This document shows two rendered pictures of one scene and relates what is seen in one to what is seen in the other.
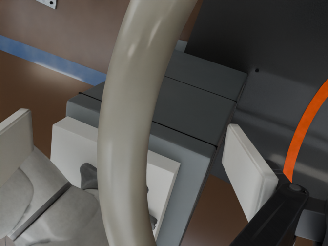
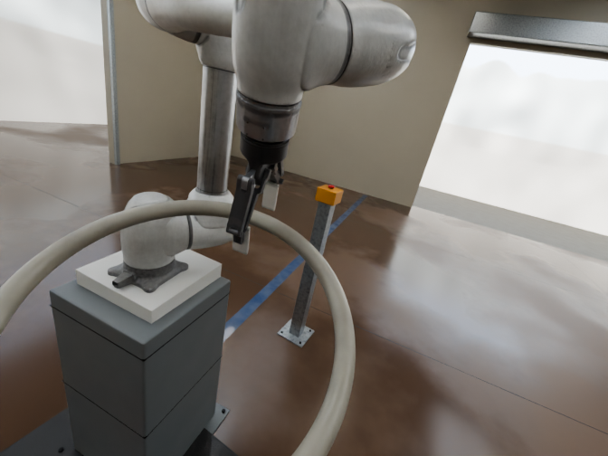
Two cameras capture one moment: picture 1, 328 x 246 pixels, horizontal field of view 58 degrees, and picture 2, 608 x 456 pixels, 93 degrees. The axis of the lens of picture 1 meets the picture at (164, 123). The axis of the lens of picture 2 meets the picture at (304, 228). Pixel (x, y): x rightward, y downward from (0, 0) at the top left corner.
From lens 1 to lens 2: 0.45 m
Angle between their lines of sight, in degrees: 50
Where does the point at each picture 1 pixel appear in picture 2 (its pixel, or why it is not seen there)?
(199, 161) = (146, 336)
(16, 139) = (270, 201)
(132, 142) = (262, 217)
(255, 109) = not seen: outside the picture
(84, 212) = (171, 242)
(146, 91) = (274, 225)
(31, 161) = (215, 235)
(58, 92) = not seen: hidden behind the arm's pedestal
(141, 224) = not seen: hidden behind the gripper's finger
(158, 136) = (180, 318)
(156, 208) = (127, 291)
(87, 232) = (160, 236)
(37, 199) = (196, 225)
